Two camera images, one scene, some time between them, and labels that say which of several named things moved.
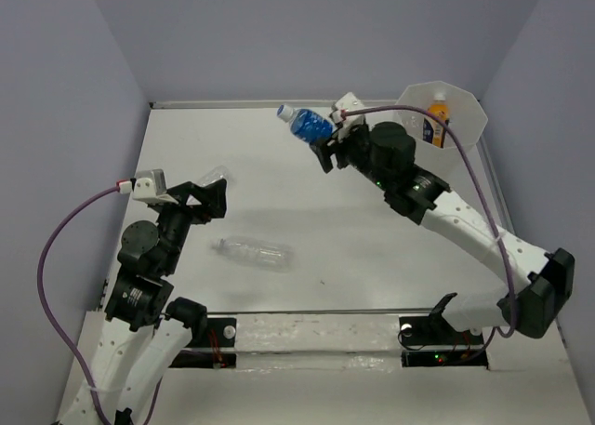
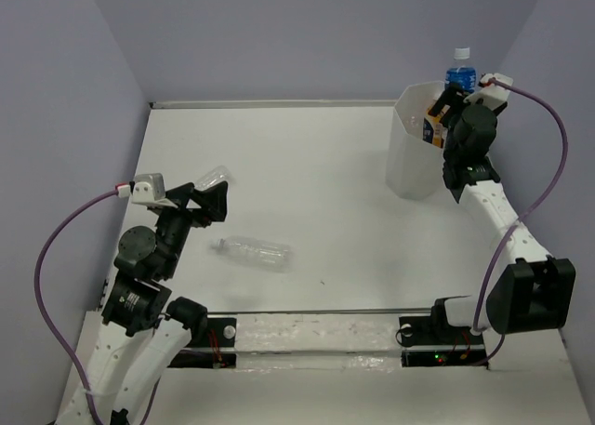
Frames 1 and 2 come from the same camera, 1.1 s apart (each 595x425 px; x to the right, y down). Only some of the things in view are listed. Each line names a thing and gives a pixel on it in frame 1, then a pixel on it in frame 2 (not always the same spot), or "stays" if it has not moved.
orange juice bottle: (434, 131) stays
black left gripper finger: (213, 200) stays
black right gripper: (326, 150) → (451, 98)
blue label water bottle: (307, 125) → (462, 73)
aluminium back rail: (255, 103) stays
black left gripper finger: (180, 192) stays
